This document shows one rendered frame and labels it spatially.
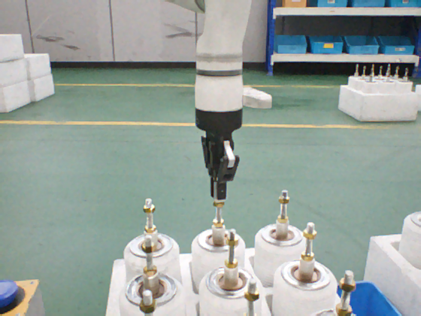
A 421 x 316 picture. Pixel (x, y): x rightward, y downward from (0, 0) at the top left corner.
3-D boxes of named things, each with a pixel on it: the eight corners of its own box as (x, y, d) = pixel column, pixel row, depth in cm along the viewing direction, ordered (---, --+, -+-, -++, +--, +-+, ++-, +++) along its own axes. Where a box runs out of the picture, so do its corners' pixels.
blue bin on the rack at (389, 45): (368, 52, 508) (371, 35, 501) (398, 52, 507) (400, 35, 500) (383, 55, 461) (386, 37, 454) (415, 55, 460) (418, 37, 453)
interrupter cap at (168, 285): (175, 273, 60) (175, 269, 60) (180, 305, 53) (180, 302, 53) (126, 278, 59) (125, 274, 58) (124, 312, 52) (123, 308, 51)
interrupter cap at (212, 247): (193, 234, 71) (193, 231, 71) (231, 229, 73) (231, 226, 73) (202, 256, 64) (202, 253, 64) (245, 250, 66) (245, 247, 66)
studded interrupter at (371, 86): (377, 109, 257) (383, 68, 248) (367, 110, 253) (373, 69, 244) (366, 106, 265) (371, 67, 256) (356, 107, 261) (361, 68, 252)
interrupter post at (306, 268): (294, 274, 60) (295, 256, 59) (307, 270, 61) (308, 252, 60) (304, 283, 58) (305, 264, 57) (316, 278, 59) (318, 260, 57)
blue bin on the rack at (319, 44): (304, 51, 510) (305, 34, 503) (332, 51, 509) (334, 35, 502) (311, 54, 463) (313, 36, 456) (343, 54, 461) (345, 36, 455)
